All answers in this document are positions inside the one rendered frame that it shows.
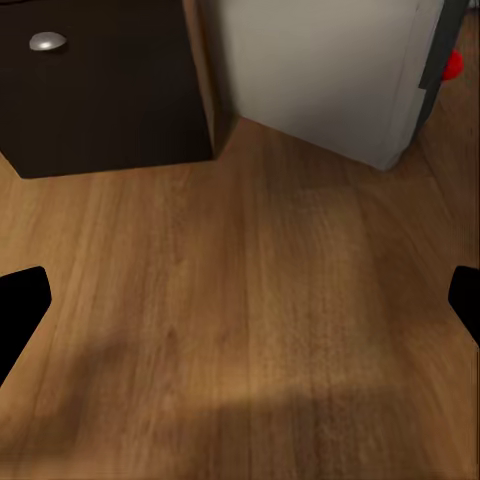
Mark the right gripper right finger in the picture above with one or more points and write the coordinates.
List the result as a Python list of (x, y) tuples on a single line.
[(464, 296)]

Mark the desktop computer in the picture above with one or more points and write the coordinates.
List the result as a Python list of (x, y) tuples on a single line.
[(357, 77)]

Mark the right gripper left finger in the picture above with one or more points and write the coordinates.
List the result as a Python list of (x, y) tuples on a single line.
[(25, 297)]

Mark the cabinet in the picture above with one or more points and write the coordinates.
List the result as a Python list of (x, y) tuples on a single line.
[(97, 85)]

